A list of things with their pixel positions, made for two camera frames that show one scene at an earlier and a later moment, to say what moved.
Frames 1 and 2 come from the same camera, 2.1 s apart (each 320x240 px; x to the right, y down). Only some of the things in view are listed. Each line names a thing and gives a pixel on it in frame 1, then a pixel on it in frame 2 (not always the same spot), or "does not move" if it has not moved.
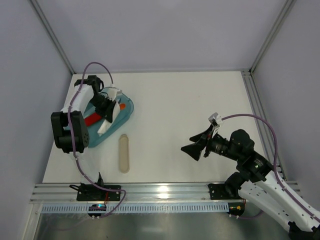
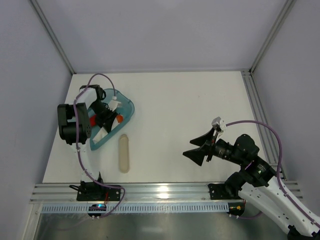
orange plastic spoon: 122,106 → 119,118
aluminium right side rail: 265,130 does not move
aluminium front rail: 139,193 does not move
